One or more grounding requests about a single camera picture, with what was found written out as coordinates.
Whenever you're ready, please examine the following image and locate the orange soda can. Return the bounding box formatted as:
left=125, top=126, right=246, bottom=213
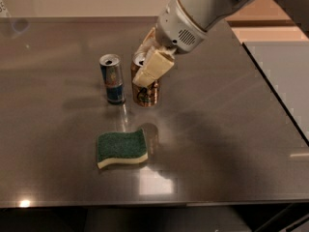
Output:
left=130, top=53, right=160, bottom=107

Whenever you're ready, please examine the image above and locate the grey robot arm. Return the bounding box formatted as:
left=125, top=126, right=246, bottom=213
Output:
left=132, top=0, right=309, bottom=87

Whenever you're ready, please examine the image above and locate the blue silver redbull can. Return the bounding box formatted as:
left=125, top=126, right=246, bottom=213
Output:
left=99, top=54, right=126, bottom=104

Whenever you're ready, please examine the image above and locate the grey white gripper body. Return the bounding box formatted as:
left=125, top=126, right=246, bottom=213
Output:
left=155, top=0, right=207, bottom=54

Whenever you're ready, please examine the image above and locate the green yellow sponge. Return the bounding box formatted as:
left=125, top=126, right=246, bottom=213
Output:
left=97, top=129, right=148, bottom=169

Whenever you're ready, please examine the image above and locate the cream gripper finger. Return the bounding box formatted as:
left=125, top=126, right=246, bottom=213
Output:
left=135, top=27, right=158, bottom=55
left=132, top=46, right=175, bottom=87

